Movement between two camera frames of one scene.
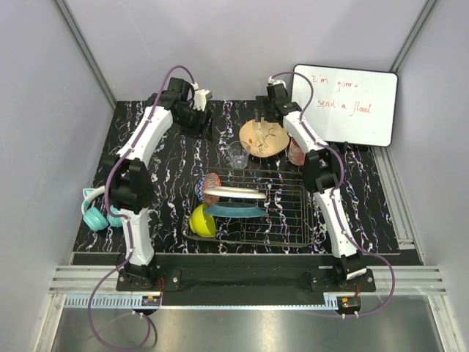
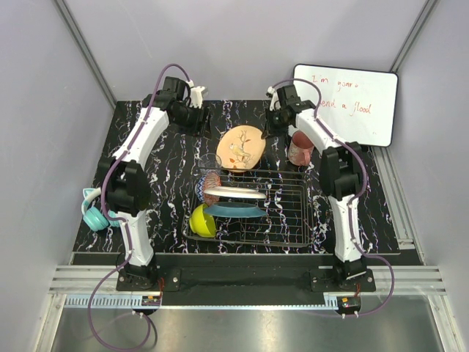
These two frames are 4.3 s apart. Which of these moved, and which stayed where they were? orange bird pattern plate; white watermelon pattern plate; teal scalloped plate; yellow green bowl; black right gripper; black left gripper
Moved: black right gripper; orange bird pattern plate
Stayed: yellow green bowl; white watermelon pattern plate; black left gripper; teal scalloped plate
